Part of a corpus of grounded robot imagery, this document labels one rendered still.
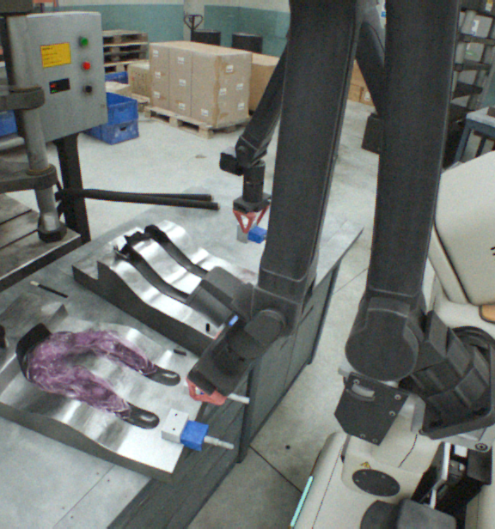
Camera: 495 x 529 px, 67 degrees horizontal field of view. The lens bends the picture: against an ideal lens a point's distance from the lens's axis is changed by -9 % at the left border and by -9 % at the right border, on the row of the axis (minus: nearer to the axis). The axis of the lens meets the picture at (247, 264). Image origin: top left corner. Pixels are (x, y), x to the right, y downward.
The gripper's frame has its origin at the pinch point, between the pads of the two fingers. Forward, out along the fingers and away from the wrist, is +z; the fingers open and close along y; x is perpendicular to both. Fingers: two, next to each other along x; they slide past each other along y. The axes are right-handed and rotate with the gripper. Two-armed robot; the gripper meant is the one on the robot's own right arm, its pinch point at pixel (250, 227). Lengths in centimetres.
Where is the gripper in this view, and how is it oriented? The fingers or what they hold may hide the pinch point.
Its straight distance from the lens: 115.2
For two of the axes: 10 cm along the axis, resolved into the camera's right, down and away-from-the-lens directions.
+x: 8.4, 3.6, -4.1
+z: -0.6, 8.1, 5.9
